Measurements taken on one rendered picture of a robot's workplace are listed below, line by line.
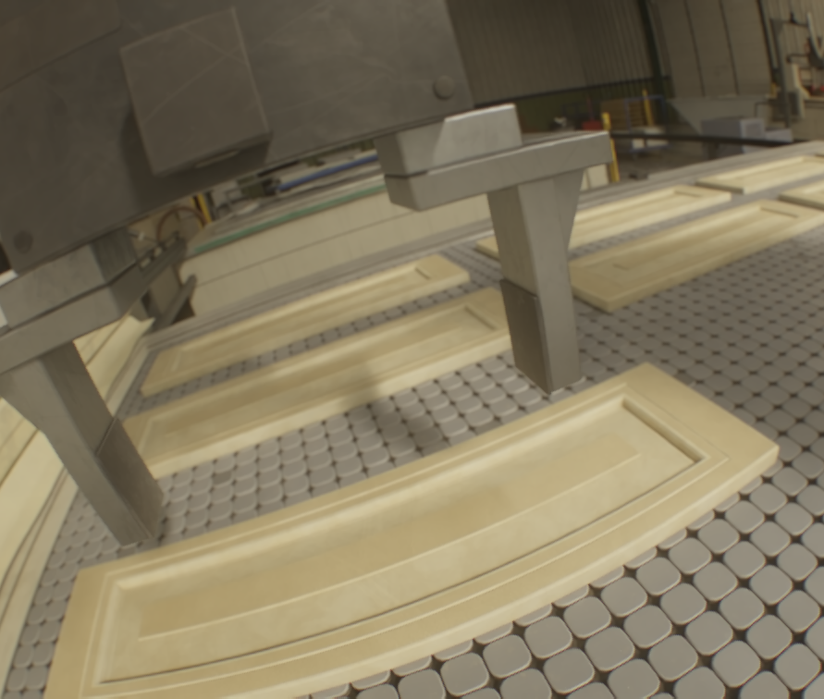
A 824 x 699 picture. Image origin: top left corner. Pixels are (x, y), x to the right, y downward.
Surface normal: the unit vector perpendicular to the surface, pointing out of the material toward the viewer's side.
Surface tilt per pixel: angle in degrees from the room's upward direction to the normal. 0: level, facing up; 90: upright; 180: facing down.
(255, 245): 90
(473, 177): 90
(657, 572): 0
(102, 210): 90
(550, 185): 90
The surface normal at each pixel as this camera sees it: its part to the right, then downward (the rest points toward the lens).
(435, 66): 0.27, 0.36
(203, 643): -0.19, -0.79
